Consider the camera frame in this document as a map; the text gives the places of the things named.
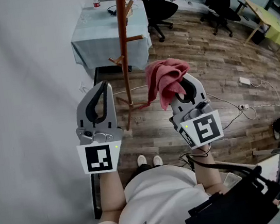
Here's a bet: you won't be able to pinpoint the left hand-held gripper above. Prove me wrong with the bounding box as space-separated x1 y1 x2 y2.
68 79 129 177

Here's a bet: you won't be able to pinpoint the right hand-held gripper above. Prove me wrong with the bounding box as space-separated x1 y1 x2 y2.
162 69 226 153

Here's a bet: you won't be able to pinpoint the pink towel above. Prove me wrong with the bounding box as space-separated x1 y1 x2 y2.
132 55 196 115

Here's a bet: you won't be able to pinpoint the wooden coat rack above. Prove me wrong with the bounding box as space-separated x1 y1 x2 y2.
99 0 158 133

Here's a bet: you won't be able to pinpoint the person's right forearm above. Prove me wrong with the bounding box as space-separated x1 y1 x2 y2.
191 142 230 197

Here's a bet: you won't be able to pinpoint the person's left forearm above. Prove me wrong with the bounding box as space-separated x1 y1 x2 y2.
96 169 129 219

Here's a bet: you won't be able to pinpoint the white power adapter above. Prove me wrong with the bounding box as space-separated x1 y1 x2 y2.
238 75 252 87

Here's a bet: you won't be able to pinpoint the table with light blue tablecloth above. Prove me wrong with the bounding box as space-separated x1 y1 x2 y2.
65 0 156 80

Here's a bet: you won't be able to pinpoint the person's right white shoe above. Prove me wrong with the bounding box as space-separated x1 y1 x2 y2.
152 154 163 167

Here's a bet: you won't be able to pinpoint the person's white shoe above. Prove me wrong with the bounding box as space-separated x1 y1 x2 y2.
136 154 148 167
152 154 163 167

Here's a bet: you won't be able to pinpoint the person's left white shoe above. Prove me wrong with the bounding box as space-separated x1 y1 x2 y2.
136 154 148 167

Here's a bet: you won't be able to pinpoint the person's black trousers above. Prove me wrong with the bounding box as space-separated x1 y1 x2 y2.
135 162 155 174

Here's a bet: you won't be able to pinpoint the black office chair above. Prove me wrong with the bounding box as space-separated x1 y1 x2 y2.
127 0 185 47
197 0 249 42

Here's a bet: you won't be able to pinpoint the person's white shirt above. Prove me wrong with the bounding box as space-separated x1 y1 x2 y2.
70 158 217 224

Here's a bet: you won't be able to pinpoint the black chest box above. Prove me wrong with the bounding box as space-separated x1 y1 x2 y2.
178 163 280 224

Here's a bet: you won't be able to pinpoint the white wall outlet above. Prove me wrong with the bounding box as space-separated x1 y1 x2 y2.
78 81 88 94

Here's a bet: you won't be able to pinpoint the white floor cable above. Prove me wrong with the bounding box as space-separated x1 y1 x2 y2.
112 84 149 95

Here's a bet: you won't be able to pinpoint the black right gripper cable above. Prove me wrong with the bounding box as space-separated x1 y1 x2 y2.
178 141 259 184

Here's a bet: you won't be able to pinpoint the white power strip cable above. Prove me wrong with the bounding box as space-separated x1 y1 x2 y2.
244 76 280 120

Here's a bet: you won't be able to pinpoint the black charger with cable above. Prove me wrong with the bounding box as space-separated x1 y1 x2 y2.
107 5 118 17

